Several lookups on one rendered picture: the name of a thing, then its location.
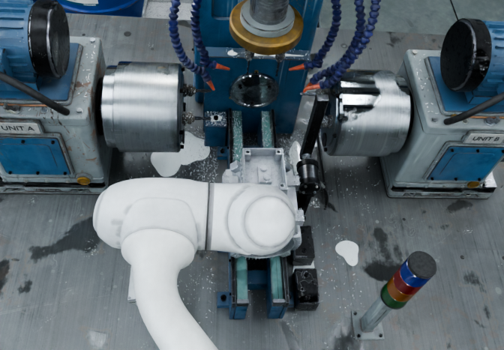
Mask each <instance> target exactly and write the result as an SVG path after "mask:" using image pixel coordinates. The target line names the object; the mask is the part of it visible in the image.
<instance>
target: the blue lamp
mask: <svg viewBox="0 0 504 350"><path fill-rule="evenodd" d="M407 259H408V258H407ZM407 259H406V261H405V262H404V263H403V264H402V265H401V267H400V275H401V277H402V279H403V281H404V282H405V283H406V284H408V285H409V286H412V287H422V286H423V285H425V284H426V282H428V281H429V280H430V278H429V279H421V278H418V277H416V276H415V275H414V274H412V272H411V271H410V270H409V268H408V265H407Z"/></svg>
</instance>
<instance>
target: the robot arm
mask: <svg viewBox="0 0 504 350"><path fill-rule="evenodd" d="M295 225H296V210H295V209H294V206H293V204H292V202H291V201H290V199H289V197H288V196H287V195H286V194H285V193H284V192H283V191H281V190H279V189H278V188H276V187H273V186H271V185H267V184H255V183H206V182H199V181H193V180H190V179H182V178H136V179H130V180H126V181H121V182H118V183H116V184H113V185H111V186H109V187H108V188H107V189H106V190H105V191H103V192H102V194H100V196H99V197H98V199H97V202H96V205H95V207H94V214H93V227H94V230H95V231H96V232H97V235H98V237H99V238H100V239H102V240H103V241H104V242H105V243H107V244H109V245H110V246H111V247H114V248H118V249H121V254H122V255H123V257H124V259H125V260H126V261H127V262H128V263H129V264H131V265H132V267H133V286H134V292H135V297H136V303H137V306H138V308H139V312H140V315H141V316H142V320H143V321H144V323H145V326H146V327H147V329H148V332H149V333H150V334H151V336H152V338H153V340H154V341H155V343H156V344H157V346H158V348H159V349H160V350H218V349H217V347H216V346H215V345H214V343H213V342H212V341H211V340H210V339H209V337H208V336H207V335H206V333H205V332H204V331H203V329H202V328H201V327H200V326H199V325H198V323H197V322H196V321H195V319H194V318H193V316H192V315H191V314H190V313H189V312H188V310H187V308H186V307H185V305H184V304H183V302H182V300H181V298H180V296H179V291H178V289H177V278H178V275H179V271H180V270H181V269H183V268H185V267H187V266H188V265H189V264H190V263H191V262H192V261H193V259H194V254H195V253H196V251H197V250H216V251H224V252H231V253H239V254H244V255H247V256H248V255H251V254H254V255H258V256H265V255H270V254H272V253H276V252H277V251H279V250H281V249H282V248H284V247H285V246H286V245H287V244H288V243H289V242H290V240H291V238H292V237H293V235H294V233H295ZM206 230H207V231H206Z"/></svg>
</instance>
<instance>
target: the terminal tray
mask: <svg viewBox="0 0 504 350"><path fill-rule="evenodd" d="M254 158H255V160H253V159H254ZM267 162H268V163H267ZM248 164H250V165H248ZM270 164H271V165H270ZM275 164H276V165H275ZM279 167H280V168H279ZM251 169H252V170H251ZM277 171H279V172H277ZM275 173H276V174H275ZM278 173H279V174H278ZM275 175H276V176H275ZM240 176H241V178H240V180H241V183H255V184H267V185H271V186H273V187H276V186H277V188H278V189H279V190H281V191H283V192H284V193H285V194H287V190H288V189H287V177H286V170H285V162H284V150H283V149H282V148H243V149H242V155H241V160H240ZM251 176H252V177H251ZM257 176H258V178H257ZM272 178H273V179H272ZM278 178H279V179H280V180H279V179H278ZM251 179H252V180H251ZM281 180H282V182H281ZM275 182H276V183H275Z"/></svg>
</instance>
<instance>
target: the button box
mask: <svg viewBox="0 0 504 350"><path fill-rule="evenodd" d="M127 300H128V301H129V302H130V303H132V304H135V305H136V306H137V301H136V297H135V292H134V275H133V267H132V265H131V268H130V282H129V290H128V298H127Z"/></svg>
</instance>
